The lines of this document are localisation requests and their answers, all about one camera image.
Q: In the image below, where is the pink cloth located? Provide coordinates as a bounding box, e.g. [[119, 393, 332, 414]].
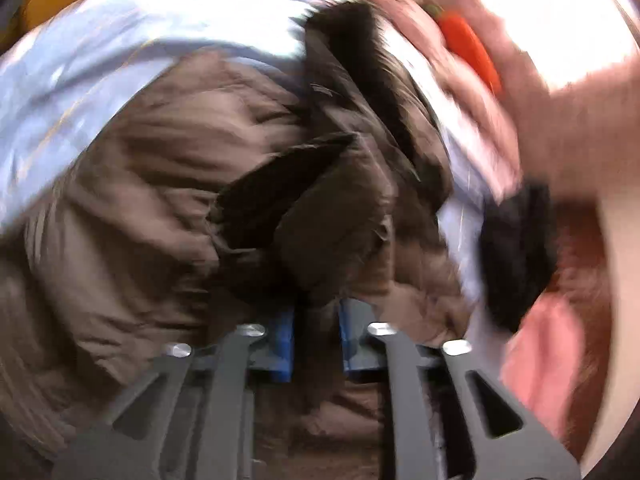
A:
[[500, 294, 587, 438]]

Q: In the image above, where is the light blue bed sheet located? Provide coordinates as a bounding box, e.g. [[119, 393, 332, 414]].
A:
[[0, 0, 506, 321]]

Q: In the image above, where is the reddish brown fuzzy cloth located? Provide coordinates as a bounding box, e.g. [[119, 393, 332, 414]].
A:
[[547, 200, 618, 463]]

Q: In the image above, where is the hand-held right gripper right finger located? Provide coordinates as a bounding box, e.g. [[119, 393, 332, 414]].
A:
[[338, 300, 584, 480]]

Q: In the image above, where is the pink carrot-print blanket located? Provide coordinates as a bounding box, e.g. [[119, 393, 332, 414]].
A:
[[310, 0, 640, 206]]

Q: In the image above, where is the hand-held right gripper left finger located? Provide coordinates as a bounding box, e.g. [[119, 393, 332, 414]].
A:
[[50, 308, 296, 480]]

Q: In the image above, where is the black fuzzy cloth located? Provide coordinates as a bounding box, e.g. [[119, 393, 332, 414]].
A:
[[477, 182, 558, 333]]

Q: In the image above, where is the brown padded jacket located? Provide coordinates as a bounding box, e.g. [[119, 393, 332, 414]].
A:
[[0, 2, 482, 480]]

